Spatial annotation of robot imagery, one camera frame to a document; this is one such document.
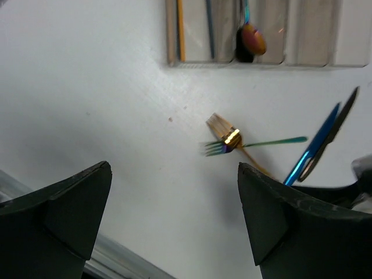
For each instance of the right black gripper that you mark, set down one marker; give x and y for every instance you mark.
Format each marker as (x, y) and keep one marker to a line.
(308, 232)

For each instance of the clear plastic compartment organizer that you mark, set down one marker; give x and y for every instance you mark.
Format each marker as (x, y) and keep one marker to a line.
(312, 34)

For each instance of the yellow chopstick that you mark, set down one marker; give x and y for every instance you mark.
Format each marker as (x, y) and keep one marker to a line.
(181, 30)

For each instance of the iridescent purple spoon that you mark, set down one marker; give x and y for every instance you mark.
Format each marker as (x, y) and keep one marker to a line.
(252, 39)

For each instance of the iridescent green fork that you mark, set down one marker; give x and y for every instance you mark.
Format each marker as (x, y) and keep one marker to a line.
(220, 147)

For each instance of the black spoon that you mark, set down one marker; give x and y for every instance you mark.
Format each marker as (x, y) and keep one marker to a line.
(242, 55)

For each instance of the blue knife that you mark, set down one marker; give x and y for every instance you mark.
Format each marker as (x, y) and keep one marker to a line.
(313, 146)

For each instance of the gold fork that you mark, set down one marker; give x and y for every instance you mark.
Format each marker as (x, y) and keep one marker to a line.
(225, 131)

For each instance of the black knife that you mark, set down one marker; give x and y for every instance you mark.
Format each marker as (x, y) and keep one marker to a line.
(331, 135)

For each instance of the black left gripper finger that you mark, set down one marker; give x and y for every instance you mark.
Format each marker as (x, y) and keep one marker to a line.
(51, 232)

